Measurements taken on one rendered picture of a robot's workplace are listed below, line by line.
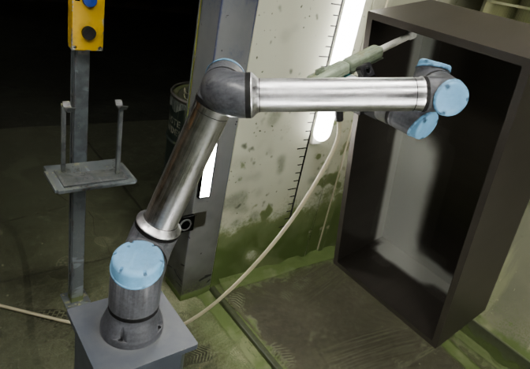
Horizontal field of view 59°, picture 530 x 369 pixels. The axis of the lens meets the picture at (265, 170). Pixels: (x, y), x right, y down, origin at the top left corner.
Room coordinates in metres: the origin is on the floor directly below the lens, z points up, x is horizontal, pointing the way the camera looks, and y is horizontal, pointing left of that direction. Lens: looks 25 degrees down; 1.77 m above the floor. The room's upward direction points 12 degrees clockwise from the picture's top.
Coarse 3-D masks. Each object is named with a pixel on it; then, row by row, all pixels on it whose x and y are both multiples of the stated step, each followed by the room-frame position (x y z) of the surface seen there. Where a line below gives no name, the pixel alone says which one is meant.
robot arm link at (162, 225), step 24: (192, 120) 1.25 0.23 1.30; (216, 120) 1.24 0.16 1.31; (192, 144) 1.24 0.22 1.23; (168, 168) 1.25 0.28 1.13; (192, 168) 1.24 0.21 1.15; (168, 192) 1.23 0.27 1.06; (192, 192) 1.27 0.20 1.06; (144, 216) 1.26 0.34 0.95; (168, 216) 1.23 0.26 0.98; (144, 240) 1.20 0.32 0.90; (168, 240) 1.23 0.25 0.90
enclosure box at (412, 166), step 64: (384, 64) 1.89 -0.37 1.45; (448, 64) 1.92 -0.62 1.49; (512, 64) 1.73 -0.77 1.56; (384, 128) 1.97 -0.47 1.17; (448, 128) 1.91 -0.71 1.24; (512, 128) 1.36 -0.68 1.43; (384, 192) 2.09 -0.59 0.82; (448, 192) 1.89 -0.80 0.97; (512, 192) 1.51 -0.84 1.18; (384, 256) 2.01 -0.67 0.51; (448, 256) 1.87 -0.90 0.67; (448, 320) 1.49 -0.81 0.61
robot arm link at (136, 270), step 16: (112, 256) 1.09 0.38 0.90; (128, 256) 1.09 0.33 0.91; (144, 256) 1.11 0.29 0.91; (160, 256) 1.12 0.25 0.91; (112, 272) 1.06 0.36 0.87; (128, 272) 1.04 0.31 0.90; (144, 272) 1.06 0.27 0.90; (160, 272) 1.09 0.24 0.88; (112, 288) 1.05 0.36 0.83; (128, 288) 1.03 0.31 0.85; (144, 288) 1.04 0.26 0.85; (160, 288) 1.10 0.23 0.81; (112, 304) 1.05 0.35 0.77; (128, 304) 1.03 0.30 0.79; (144, 304) 1.05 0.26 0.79
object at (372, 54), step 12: (408, 36) 1.74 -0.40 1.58; (372, 48) 1.64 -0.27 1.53; (384, 48) 1.67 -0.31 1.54; (348, 60) 1.57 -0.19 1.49; (360, 60) 1.58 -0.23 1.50; (372, 60) 1.62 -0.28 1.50; (324, 72) 1.50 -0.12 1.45; (336, 72) 1.51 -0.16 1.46; (348, 72) 1.55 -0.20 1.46; (336, 120) 1.59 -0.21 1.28
